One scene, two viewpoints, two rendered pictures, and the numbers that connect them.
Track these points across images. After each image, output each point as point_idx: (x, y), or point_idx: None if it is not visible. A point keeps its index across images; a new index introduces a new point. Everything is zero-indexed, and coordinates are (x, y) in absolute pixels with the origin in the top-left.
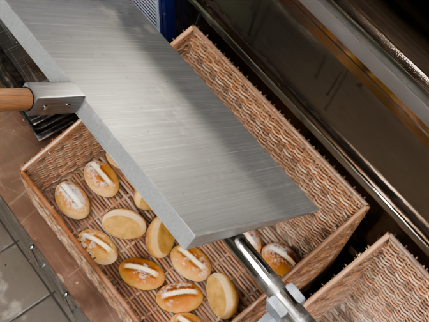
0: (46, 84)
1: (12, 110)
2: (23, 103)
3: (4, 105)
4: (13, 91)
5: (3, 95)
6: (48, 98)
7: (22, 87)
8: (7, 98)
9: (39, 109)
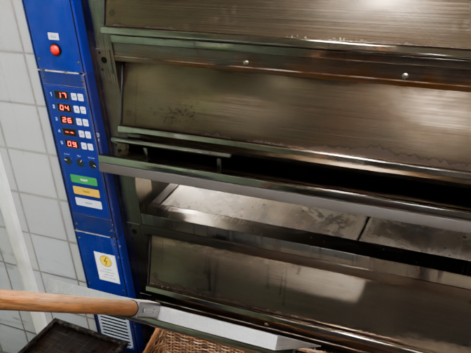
0: (137, 299)
1: (128, 313)
2: (133, 306)
3: (125, 307)
4: (125, 300)
5: (123, 300)
6: (144, 302)
7: None
8: (125, 302)
9: (141, 312)
